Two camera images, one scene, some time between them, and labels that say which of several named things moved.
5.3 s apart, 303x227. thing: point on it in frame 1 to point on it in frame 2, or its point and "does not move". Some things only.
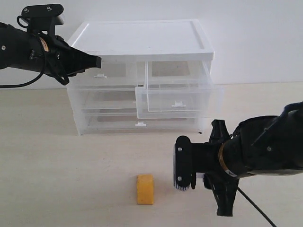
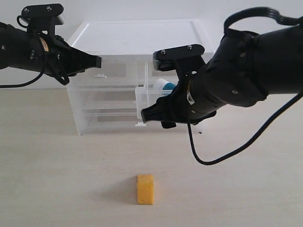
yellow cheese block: [145, 189] does not move
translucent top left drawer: [111, 75] does not move
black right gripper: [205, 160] to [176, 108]
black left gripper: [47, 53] does not move
